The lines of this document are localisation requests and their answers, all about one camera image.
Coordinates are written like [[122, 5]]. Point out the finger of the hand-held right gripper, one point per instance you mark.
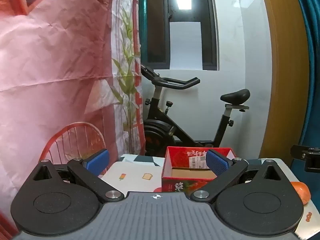
[[311, 158]]

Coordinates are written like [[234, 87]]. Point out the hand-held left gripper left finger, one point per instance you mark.
[[98, 161]]

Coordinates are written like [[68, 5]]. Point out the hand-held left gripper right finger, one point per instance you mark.
[[217, 163]]

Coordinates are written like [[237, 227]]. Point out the red strawberry print box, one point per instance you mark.
[[175, 180]]

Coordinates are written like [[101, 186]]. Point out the printed tablecloth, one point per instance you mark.
[[132, 170]]

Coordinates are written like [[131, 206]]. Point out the orange round object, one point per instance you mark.
[[301, 192]]

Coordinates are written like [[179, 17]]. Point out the black exercise bike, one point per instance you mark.
[[185, 135]]

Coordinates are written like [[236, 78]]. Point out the pink printed backdrop cloth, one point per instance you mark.
[[55, 67]]

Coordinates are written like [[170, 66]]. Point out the teal curtain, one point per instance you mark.
[[311, 55]]

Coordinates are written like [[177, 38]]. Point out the dark framed window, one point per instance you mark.
[[185, 30]]

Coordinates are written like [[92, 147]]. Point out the wooden door frame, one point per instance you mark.
[[282, 67]]

